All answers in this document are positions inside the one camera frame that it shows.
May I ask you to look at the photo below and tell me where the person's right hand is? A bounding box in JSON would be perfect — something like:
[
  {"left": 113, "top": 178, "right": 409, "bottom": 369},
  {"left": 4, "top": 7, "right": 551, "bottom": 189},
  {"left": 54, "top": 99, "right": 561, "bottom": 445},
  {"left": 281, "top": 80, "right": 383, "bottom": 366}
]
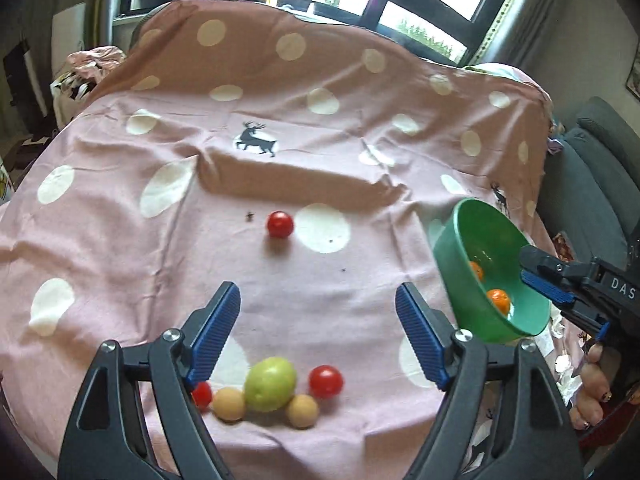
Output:
[{"left": 570, "top": 342, "right": 613, "bottom": 430}]

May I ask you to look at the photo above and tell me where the grey sofa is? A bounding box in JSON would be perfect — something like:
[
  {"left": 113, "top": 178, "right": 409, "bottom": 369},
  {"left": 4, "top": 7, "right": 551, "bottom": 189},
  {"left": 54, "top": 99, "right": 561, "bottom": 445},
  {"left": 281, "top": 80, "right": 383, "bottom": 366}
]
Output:
[{"left": 537, "top": 96, "right": 640, "bottom": 261}]

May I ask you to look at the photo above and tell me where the tan longan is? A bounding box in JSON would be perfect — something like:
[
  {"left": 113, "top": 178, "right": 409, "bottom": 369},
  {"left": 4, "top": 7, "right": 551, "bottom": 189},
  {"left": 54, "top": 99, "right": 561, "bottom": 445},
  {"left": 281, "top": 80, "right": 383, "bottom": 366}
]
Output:
[
  {"left": 286, "top": 394, "right": 320, "bottom": 429},
  {"left": 212, "top": 387, "right": 247, "bottom": 422}
]

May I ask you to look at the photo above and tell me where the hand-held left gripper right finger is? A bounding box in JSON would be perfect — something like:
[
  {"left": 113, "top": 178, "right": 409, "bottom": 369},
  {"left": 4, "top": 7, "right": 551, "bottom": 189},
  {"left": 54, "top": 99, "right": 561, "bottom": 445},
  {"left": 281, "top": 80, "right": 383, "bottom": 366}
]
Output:
[{"left": 395, "top": 282, "right": 586, "bottom": 480}]

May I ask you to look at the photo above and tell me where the pink polka dot deer cloth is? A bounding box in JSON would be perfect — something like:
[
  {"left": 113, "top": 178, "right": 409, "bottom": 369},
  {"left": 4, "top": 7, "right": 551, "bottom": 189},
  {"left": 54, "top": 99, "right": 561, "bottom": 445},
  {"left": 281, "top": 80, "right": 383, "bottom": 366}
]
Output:
[{"left": 0, "top": 0, "right": 586, "bottom": 480}]

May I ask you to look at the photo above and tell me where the red cherry tomato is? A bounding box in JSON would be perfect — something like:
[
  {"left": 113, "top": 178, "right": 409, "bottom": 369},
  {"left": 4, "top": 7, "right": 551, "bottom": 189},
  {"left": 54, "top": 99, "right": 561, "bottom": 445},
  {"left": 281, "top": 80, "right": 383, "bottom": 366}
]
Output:
[
  {"left": 266, "top": 211, "right": 295, "bottom": 239},
  {"left": 192, "top": 381, "right": 214, "bottom": 409},
  {"left": 308, "top": 365, "right": 345, "bottom": 399}
]

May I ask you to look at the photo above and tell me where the crumpled pink floral fabric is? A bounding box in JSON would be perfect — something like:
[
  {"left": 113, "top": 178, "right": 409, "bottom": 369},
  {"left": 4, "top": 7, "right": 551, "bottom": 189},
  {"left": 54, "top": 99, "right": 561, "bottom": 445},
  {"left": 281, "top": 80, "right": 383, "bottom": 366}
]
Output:
[{"left": 50, "top": 46, "right": 126, "bottom": 103}]

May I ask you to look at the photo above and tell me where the red patterned snack packet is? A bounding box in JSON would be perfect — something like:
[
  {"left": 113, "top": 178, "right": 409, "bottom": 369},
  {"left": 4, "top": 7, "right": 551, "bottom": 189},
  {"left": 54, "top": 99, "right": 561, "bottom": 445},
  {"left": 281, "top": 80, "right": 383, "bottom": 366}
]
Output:
[{"left": 552, "top": 231, "right": 577, "bottom": 262}]

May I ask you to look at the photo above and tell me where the green jujube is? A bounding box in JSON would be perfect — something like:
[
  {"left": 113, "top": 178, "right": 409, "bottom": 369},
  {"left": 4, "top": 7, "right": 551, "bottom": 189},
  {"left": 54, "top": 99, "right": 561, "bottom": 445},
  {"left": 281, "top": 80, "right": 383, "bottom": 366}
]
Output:
[{"left": 244, "top": 356, "right": 298, "bottom": 413}]

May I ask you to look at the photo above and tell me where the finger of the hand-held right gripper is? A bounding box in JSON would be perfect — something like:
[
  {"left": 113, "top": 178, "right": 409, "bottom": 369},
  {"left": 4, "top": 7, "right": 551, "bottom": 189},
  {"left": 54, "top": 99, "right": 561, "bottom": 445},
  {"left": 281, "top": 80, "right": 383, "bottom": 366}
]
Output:
[
  {"left": 518, "top": 244, "right": 596, "bottom": 307},
  {"left": 559, "top": 302, "right": 612, "bottom": 345}
]

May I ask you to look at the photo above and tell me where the green bowl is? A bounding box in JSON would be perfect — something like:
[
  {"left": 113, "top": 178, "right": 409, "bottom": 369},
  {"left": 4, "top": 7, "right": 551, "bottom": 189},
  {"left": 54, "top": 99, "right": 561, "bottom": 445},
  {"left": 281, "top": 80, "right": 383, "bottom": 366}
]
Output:
[{"left": 428, "top": 198, "right": 553, "bottom": 345}]

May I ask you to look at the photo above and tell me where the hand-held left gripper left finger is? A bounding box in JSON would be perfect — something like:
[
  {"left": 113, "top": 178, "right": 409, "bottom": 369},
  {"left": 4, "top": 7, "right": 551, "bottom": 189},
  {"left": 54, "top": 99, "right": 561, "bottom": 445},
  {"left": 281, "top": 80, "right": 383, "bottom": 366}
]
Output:
[{"left": 57, "top": 281, "right": 242, "bottom": 480}]

